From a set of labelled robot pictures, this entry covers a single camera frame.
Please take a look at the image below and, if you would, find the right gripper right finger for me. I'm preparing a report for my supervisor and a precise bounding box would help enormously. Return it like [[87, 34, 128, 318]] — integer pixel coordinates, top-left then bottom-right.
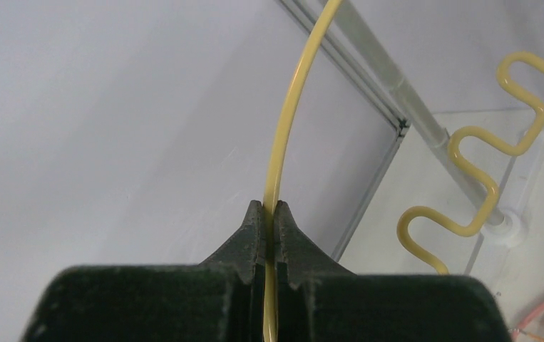
[[274, 201, 510, 341]]

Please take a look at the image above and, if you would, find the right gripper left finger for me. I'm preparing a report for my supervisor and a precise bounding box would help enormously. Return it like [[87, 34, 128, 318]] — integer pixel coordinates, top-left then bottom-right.
[[21, 201, 265, 341]]

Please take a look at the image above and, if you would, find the yellow wavy hanger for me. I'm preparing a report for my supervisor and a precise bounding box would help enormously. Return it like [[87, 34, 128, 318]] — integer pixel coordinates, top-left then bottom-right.
[[262, 1, 544, 341]]

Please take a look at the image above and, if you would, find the pink plain hanger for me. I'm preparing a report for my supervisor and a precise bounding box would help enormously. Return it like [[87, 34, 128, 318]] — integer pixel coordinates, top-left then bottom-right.
[[510, 301, 544, 341]]

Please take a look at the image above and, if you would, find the white clothes rack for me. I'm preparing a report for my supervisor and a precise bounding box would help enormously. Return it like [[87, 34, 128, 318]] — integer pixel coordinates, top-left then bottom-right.
[[319, 0, 544, 275]]

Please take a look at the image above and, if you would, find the aluminium frame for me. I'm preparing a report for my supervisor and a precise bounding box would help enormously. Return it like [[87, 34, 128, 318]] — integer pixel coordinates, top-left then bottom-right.
[[279, 1, 408, 260]]

